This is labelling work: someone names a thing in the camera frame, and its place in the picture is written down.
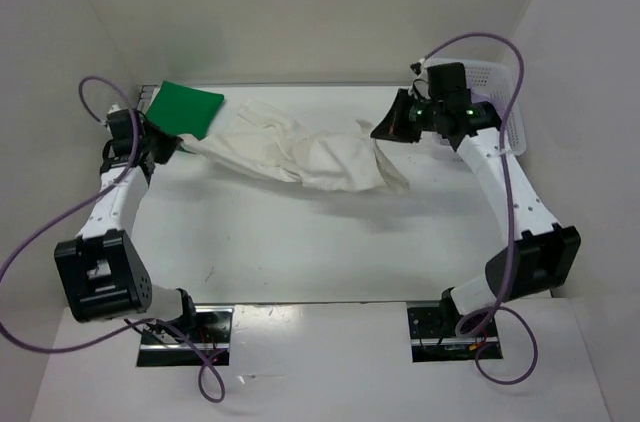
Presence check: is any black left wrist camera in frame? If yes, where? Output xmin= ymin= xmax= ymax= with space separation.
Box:
xmin=106 ymin=104 xmax=143 ymax=144

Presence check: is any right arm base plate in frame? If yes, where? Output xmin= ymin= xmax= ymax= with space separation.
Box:
xmin=406 ymin=301 xmax=503 ymax=363

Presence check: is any white plastic basket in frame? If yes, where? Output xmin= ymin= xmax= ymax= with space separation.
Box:
xmin=421 ymin=57 xmax=527 ymax=156

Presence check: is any green t shirt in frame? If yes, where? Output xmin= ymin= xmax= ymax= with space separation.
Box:
xmin=145 ymin=81 xmax=225 ymax=142

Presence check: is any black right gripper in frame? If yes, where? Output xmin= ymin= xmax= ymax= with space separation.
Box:
xmin=372 ymin=88 xmax=444 ymax=143

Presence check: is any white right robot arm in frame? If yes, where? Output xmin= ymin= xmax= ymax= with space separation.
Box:
xmin=371 ymin=89 xmax=581 ymax=335

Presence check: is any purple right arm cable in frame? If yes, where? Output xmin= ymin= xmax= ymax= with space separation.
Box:
xmin=422 ymin=32 xmax=540 ymax=385

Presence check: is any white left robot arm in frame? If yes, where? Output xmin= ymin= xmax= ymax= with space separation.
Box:
xmin=54 ymin=122 xmax=200 ymax=342

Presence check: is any white t shirt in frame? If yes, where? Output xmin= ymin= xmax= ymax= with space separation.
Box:
xmin=179 ymin=101 xmax=410 ymax=193

